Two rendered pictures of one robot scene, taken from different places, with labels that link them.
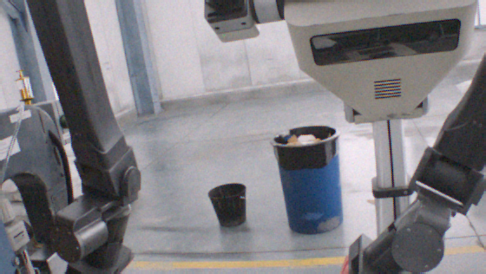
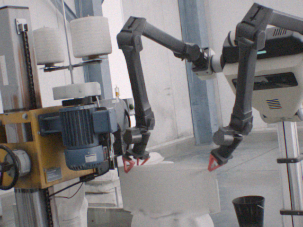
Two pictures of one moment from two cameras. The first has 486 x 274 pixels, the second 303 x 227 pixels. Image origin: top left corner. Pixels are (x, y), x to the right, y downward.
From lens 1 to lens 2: 1.69 m
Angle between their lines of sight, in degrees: 22
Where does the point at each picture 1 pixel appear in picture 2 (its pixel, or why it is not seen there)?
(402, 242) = (215, 136)
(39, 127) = (121, 106)
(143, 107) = (201, 136)
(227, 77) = not seen: hidden behind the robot
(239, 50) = not seen: outside the picture
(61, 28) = (135, 74)
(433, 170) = (233, 120)
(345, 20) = not seen: hidden behind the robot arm
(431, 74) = (292, 97)
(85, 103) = (139, 95)
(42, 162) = (121, 120)
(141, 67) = (202, 96)
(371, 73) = (263, 96)
